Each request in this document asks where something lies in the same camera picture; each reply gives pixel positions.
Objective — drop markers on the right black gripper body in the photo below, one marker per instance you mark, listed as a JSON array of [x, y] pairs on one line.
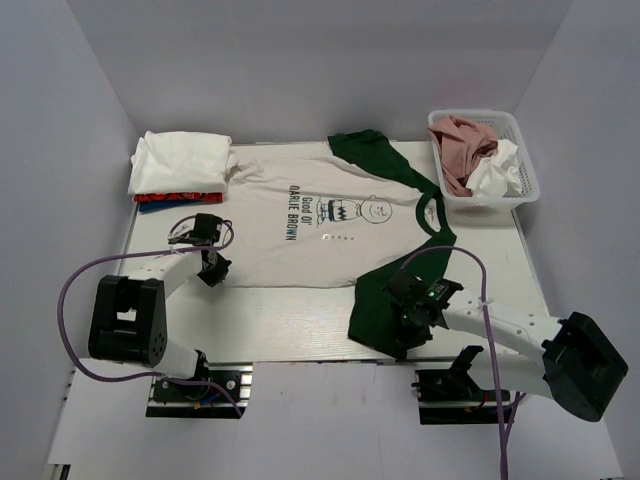
[[410, 330]]

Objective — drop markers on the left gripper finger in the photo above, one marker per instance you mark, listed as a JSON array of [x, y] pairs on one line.
[[209, 278], [220, 269]]

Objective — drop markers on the white green Charlie Brown t-shirt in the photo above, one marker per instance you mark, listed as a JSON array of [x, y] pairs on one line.
[[352, 217]]

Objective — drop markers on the pink t-shirt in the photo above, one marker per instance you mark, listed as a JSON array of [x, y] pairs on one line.
[[461, 144]]

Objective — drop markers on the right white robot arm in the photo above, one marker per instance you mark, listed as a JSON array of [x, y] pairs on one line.
[[569, 360]]

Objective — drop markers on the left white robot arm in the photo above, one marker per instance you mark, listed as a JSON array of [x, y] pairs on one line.
[[129, 322]]

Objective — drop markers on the folded red t-shirt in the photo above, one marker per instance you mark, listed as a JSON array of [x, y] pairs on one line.
[[211, 197]]

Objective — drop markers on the folded blue t-shirt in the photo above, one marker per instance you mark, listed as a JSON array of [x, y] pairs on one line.
[[154, 206]]

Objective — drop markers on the folded white t-shirt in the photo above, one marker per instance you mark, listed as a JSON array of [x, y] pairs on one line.
[[181, 162]]

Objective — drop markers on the white plastic laundry basket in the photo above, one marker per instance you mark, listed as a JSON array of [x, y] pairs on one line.
[[506, 128]]

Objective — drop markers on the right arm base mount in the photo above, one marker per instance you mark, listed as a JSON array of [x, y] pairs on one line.
[[447, 397]]

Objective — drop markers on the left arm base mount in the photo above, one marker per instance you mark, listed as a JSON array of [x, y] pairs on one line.
[[168, 400]]

